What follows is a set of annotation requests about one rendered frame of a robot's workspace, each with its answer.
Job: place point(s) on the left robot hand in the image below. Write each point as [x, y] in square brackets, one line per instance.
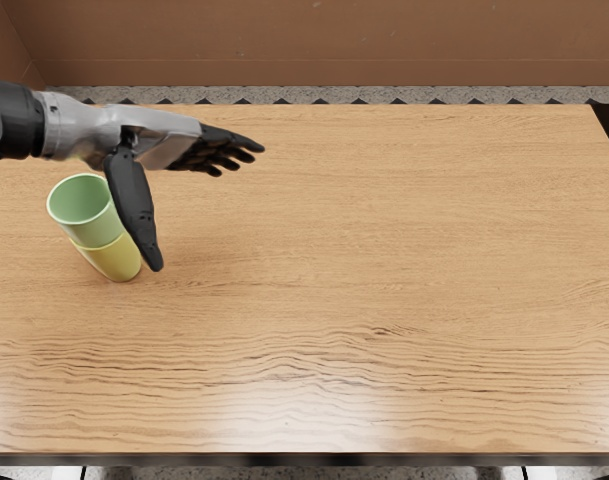
[134, 135]

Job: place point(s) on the yellow cup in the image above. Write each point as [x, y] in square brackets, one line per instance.
[115, 261]

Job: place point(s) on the green cup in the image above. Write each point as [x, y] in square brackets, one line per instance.
[81, 210]

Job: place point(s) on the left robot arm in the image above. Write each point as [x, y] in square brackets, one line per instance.
[9, 120]

